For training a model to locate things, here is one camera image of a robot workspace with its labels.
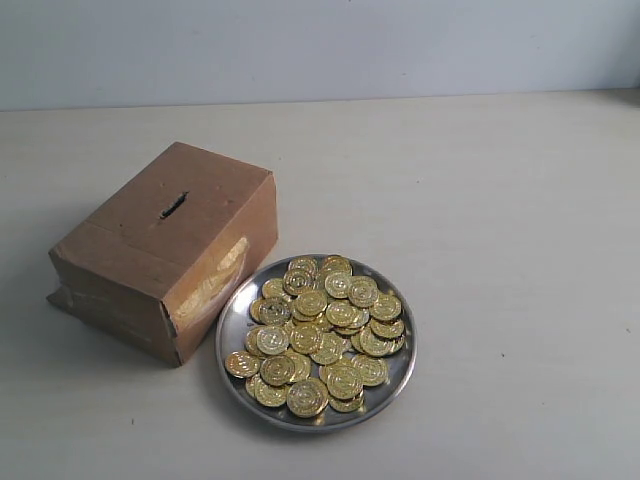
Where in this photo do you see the brown cardboard slotted box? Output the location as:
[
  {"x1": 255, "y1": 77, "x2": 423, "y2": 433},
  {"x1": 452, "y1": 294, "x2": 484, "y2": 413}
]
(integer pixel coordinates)
[{"x1": 49, "y1": 142, "x2": 278, "y2": 367}]

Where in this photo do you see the round steel plate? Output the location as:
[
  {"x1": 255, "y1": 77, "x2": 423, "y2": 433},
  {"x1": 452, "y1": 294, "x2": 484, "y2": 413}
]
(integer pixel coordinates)
[{"x1": 212, "y1": 257, "x2": 417, "y2": 435}]

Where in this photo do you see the gold coin far left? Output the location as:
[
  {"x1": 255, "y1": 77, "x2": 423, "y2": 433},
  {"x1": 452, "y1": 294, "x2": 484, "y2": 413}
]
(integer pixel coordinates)
[{"x1": 224, "y1": 350, "x2": 262, "y2": 378}]

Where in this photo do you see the gold coin front centre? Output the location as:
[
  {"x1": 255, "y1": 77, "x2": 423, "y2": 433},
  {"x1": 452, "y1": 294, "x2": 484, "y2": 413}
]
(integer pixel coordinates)
[{"x1": 286, "y1": 377, "x2": 329, "y2": 418}]

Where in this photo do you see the gold coin front right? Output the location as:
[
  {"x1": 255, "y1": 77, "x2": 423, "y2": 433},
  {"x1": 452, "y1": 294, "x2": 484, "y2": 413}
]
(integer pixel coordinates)
[{"x1": 351, "y1": 354, "x2": 389, "y2": 387}]

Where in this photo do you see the gold coin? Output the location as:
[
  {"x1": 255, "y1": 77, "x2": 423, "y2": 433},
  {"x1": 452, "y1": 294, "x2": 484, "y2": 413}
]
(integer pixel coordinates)
[
  {"x1": 224, "y1": 350, "x2": 262, "y2": 378},
  {"x1": 286, "y1": 377, "x2": 329, "y2": 418},
  {"x1": 351, "y1": 354, "x2": 389, "y2": 387}
]

